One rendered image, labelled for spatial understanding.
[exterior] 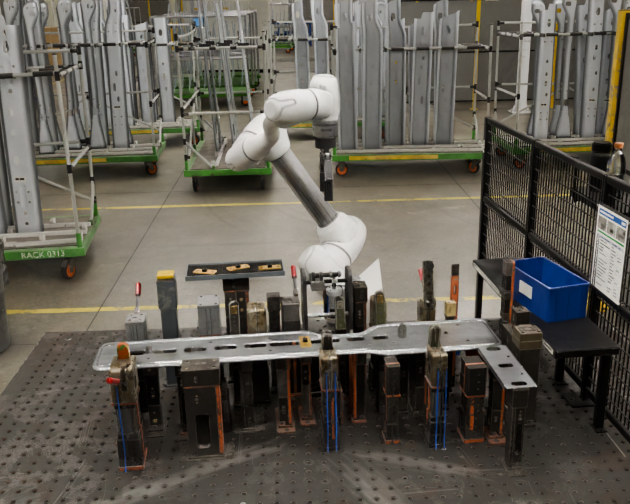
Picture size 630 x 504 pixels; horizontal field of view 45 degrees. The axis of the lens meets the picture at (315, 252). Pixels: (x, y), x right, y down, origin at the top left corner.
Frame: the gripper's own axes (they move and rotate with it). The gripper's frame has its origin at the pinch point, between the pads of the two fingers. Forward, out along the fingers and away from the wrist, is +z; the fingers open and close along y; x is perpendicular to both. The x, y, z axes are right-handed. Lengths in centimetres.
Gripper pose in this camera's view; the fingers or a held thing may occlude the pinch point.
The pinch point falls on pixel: (326, 192)
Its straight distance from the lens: 271.6
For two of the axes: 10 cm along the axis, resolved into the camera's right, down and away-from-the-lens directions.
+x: 9.9, -0.5, 0.9
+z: 0.2, 9.5, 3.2
